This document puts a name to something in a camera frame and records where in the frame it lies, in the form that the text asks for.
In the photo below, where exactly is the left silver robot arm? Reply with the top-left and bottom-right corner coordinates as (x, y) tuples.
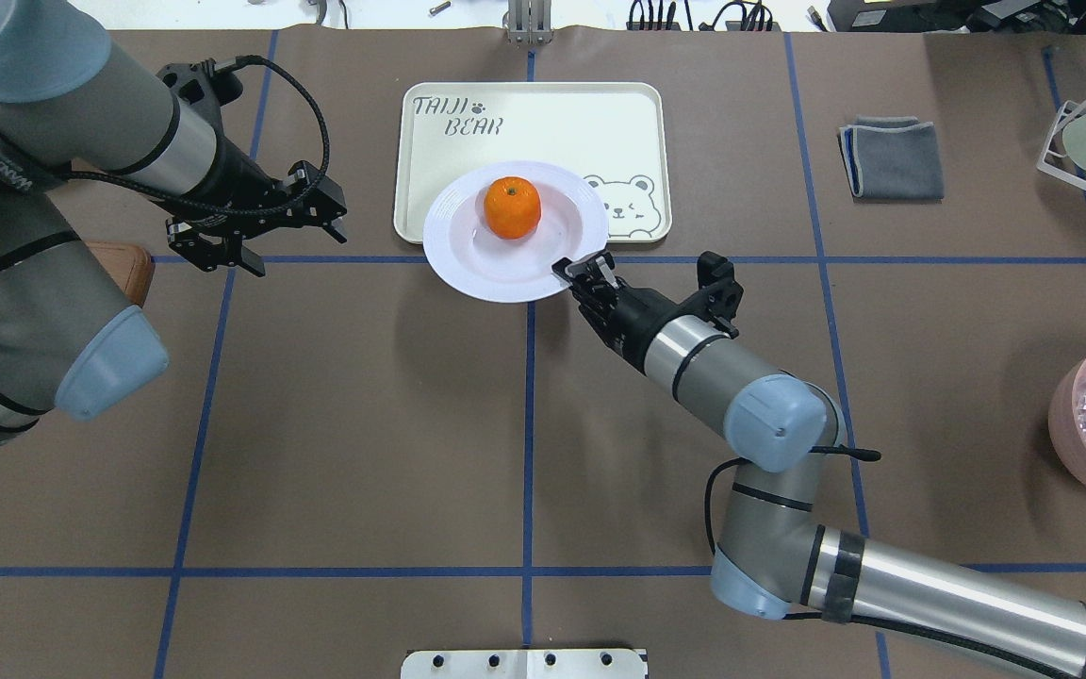
(0, 1), (348, 447)

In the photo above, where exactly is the white round plate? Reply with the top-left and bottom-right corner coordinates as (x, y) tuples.
(422, 160), (609, 304)

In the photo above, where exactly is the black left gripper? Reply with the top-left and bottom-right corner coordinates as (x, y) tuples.
(156, 58), (348, 276)

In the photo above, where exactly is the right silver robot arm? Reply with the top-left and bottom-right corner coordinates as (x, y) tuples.
(546, 250), (1086, 678)

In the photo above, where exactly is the cream bear tray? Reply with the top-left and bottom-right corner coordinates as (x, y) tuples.
(393, 81), (673, 244)

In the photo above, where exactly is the folded grey cloth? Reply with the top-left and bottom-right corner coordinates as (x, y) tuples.
(839, 116), (946, 202)

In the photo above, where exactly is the orange fruit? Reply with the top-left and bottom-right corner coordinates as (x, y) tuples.
(483, 176), (542, 240)

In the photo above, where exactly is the aluminium frame post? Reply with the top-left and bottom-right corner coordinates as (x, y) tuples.
(502, 0), (554, 47)

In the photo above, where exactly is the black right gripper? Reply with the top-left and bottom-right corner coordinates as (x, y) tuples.
(551, 251), (743, 373)

